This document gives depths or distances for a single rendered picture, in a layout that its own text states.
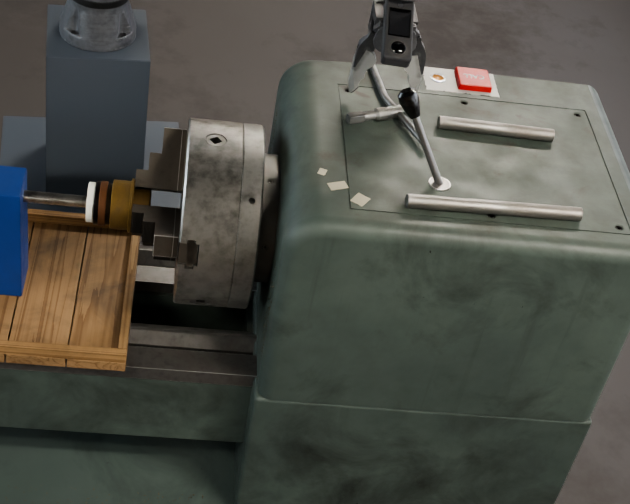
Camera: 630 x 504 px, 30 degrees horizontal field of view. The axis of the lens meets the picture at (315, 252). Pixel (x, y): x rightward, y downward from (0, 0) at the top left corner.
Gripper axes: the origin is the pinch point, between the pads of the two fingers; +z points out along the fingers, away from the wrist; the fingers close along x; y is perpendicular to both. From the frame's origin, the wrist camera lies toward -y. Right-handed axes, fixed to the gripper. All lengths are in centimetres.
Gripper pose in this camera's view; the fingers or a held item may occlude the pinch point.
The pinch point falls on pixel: (382, 94)
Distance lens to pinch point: 199.8
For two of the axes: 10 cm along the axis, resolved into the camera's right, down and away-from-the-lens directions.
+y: -0.4, -6.6, 7.5
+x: -9.9, -0.9, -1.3
